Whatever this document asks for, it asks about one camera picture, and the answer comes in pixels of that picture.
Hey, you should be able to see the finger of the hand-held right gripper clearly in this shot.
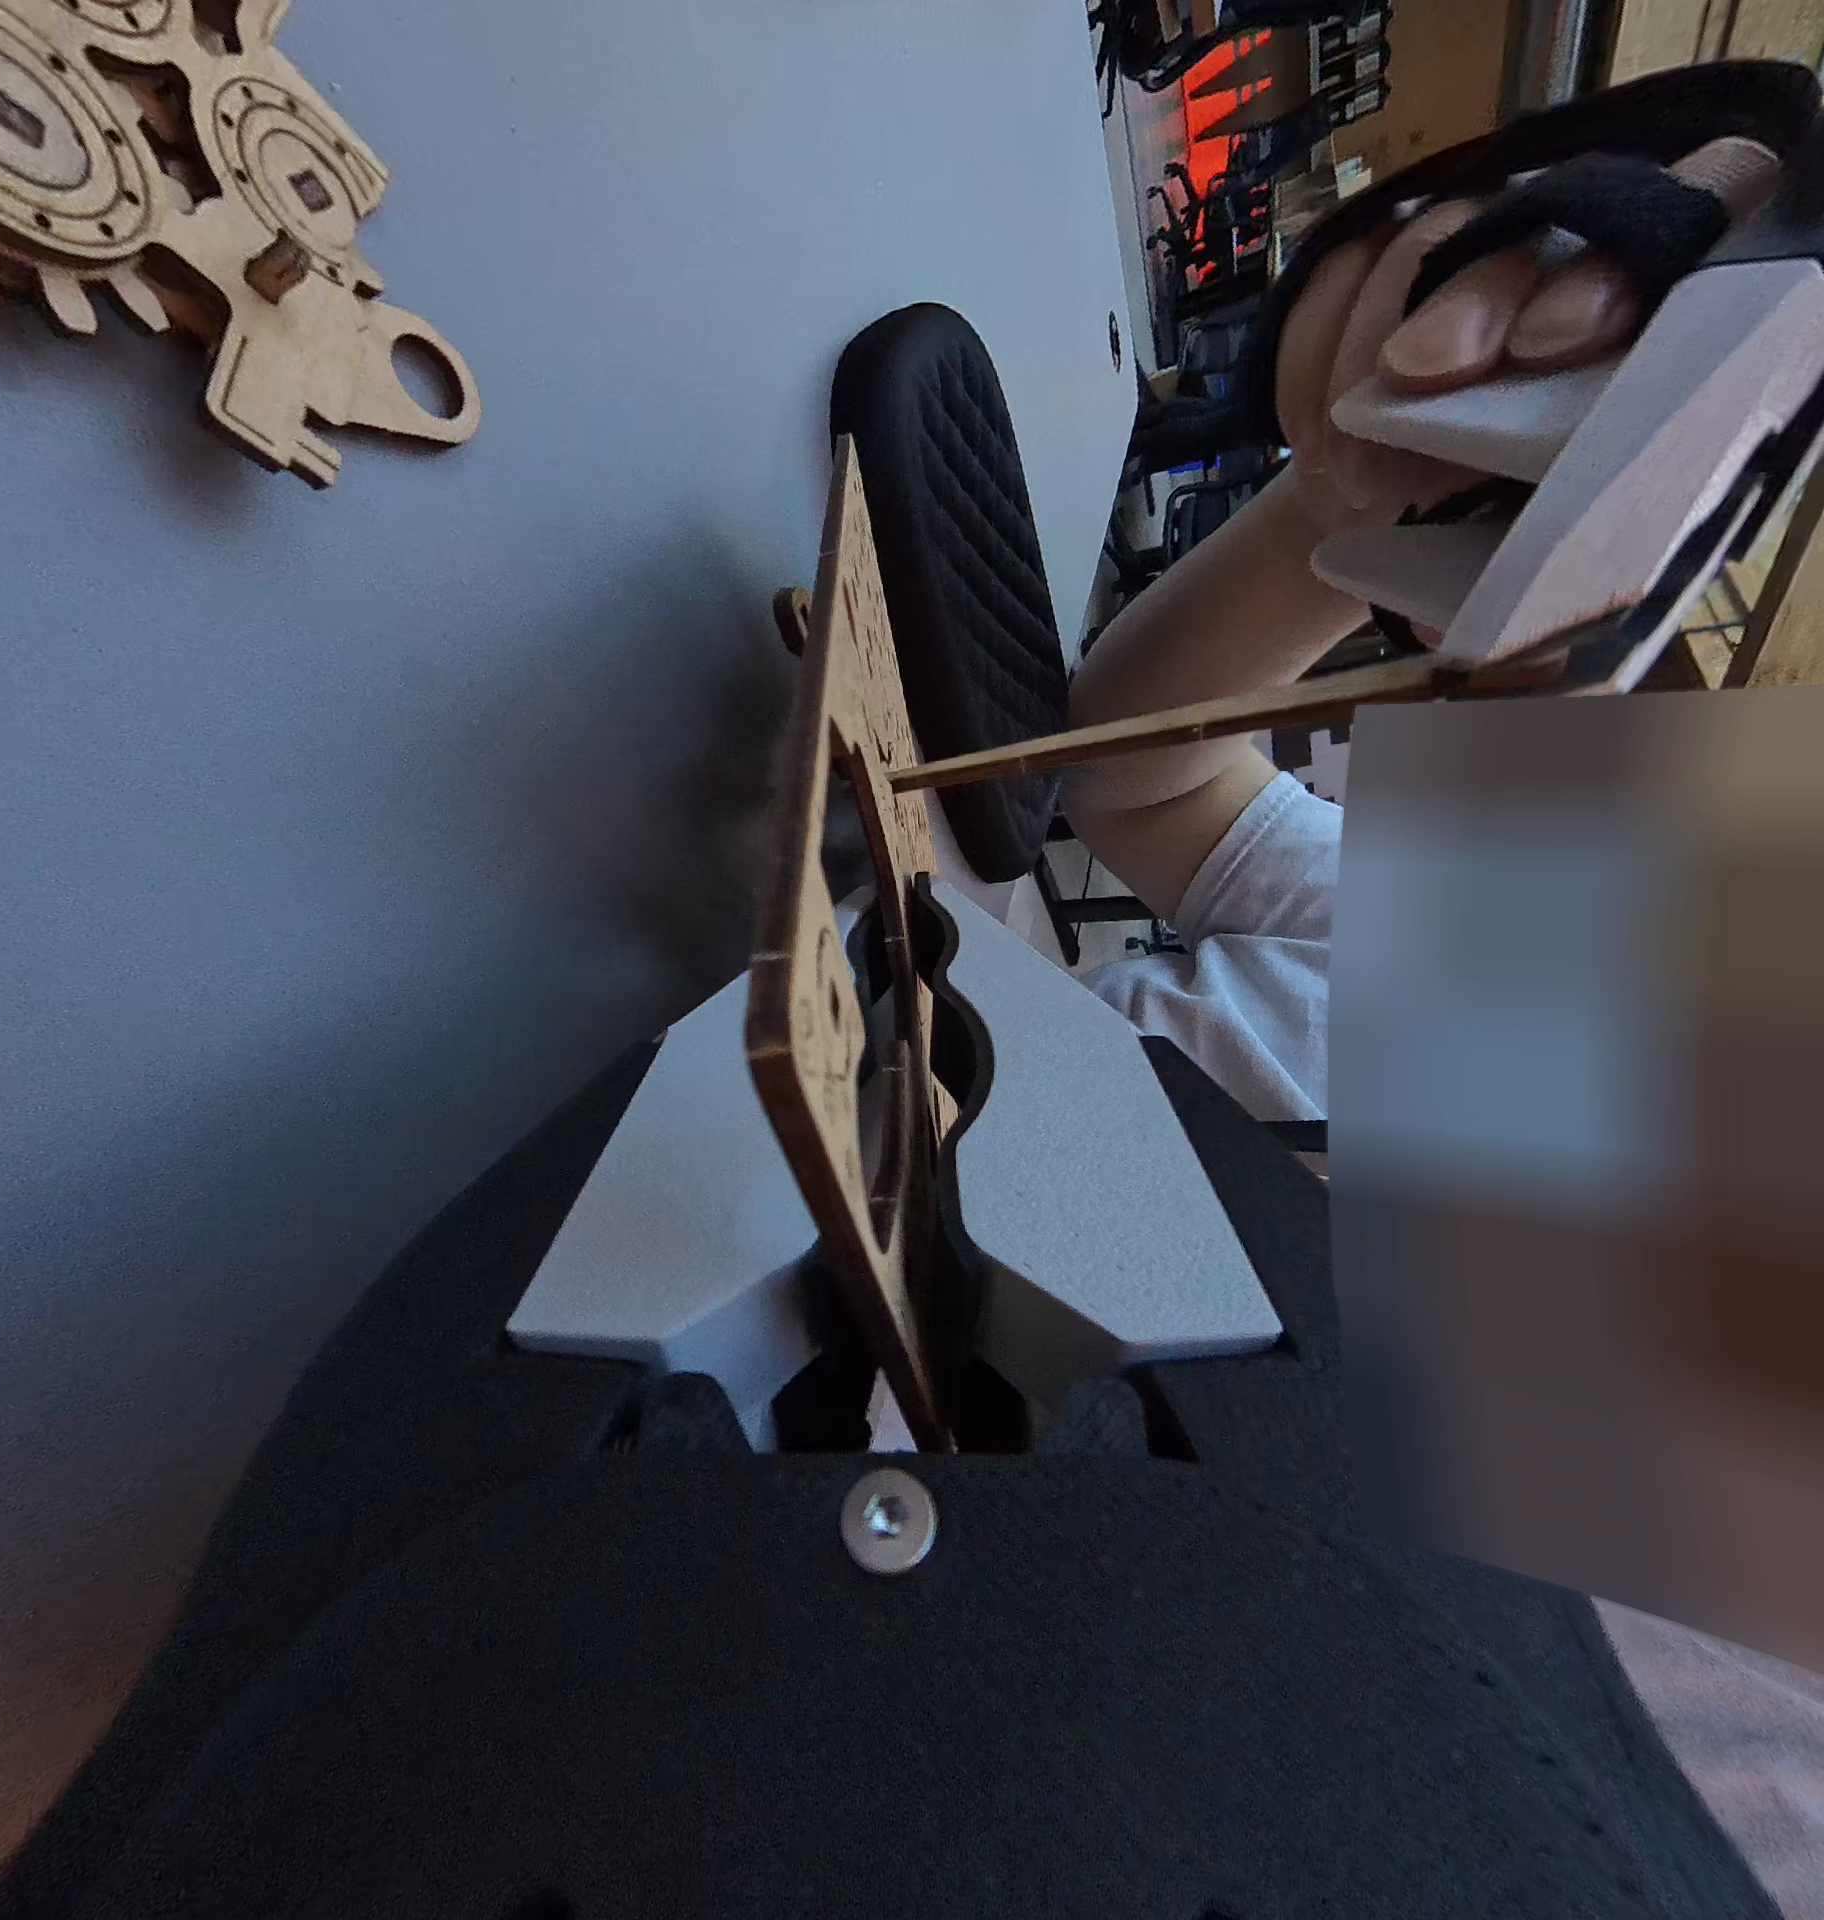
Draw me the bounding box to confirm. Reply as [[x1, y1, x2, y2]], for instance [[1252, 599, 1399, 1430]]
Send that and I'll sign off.
[[1444, 237, 1824, 664], [1562, 433, 1824, 695]]

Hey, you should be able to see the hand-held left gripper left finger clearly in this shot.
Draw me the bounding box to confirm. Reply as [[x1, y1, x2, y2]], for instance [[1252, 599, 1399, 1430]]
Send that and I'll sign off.
[[507, 957, 861, 1454]]

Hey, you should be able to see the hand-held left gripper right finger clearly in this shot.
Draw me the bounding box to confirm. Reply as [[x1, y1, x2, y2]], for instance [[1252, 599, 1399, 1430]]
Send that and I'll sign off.
[[917, 880, 1289, 1454]]

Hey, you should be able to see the long pointed wooden stick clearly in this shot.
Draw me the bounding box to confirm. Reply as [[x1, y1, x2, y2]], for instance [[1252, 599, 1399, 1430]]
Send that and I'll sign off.
[[884, 657, 1572, 790]]

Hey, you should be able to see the laser-cut wooden parts sheet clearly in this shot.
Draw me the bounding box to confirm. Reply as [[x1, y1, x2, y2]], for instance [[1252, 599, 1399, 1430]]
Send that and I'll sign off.
[[748, 433, 947, 1457]]

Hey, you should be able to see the person's right forearm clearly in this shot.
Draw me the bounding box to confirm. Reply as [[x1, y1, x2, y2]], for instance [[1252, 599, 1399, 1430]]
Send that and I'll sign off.
[[1066, 451, 1439, 862]]

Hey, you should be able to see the grey desk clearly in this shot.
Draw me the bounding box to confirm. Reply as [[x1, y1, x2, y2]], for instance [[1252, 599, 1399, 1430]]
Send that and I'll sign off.
[[0, 0, 1154, 1848]]

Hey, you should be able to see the person's right hand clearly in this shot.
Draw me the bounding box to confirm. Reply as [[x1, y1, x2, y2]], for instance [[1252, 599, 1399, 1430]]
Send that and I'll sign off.
[[1272, 136, 1797, 529]]

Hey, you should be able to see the black mesh wrist cushion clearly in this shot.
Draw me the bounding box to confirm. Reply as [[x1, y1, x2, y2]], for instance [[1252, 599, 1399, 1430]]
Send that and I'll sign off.
[[828, 301, 1077, 887]]

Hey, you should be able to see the wooden gear cluster assembly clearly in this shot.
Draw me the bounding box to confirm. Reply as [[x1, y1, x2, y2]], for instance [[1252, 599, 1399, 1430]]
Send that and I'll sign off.
[[0, 0, 481, 491]]

